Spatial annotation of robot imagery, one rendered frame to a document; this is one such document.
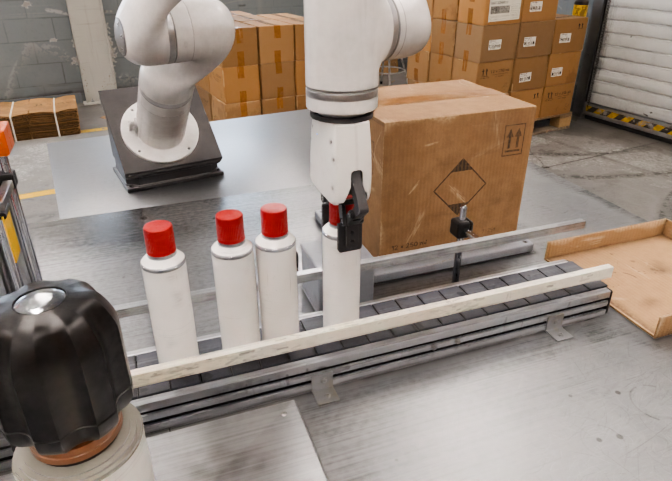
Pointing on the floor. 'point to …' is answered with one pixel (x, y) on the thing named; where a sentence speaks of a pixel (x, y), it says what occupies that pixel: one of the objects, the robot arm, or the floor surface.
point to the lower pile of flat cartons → (41, 117)
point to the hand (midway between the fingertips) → (341, 227)
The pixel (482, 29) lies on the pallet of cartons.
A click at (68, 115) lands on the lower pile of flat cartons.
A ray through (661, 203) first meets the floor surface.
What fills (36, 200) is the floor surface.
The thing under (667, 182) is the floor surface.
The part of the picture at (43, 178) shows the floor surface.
